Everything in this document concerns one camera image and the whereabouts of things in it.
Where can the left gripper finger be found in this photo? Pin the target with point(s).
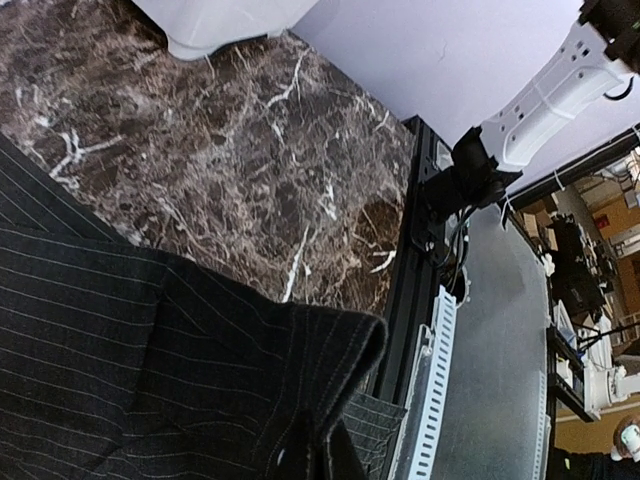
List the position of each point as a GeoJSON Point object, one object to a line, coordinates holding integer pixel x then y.
{"type": "Point", "coordinates": [333, 457]}

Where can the black pinstriped long sleeve shirt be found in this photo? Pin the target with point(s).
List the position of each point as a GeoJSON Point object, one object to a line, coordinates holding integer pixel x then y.
{"type": "Point", "coordinates": [121, 362]}

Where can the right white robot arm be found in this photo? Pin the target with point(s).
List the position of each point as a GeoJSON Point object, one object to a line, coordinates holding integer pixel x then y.
{"type": "Point", "coordinates": [599, 58]}

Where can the clear acrylic front panel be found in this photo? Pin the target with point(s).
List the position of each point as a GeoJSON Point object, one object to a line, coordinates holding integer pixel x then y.
{"type": "Point", "coordinates": [495, 424]}

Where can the person with white cap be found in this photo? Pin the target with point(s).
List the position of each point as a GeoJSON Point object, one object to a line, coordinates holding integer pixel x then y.
{"type": "Point", "coordinates": [622, 463]}

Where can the white plastic bin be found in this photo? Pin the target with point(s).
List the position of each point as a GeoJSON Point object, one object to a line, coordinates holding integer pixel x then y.
{"type": "Point", "coordinates": [197, 28]}

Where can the white slotted cable duct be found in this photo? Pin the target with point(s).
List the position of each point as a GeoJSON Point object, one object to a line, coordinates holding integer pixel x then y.
{"type": "Point", "coordinates": [421, 428]}

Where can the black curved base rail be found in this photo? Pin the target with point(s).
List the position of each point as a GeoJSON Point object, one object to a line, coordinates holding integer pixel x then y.
{"type": "Point", "coordinates": [415, 279]}

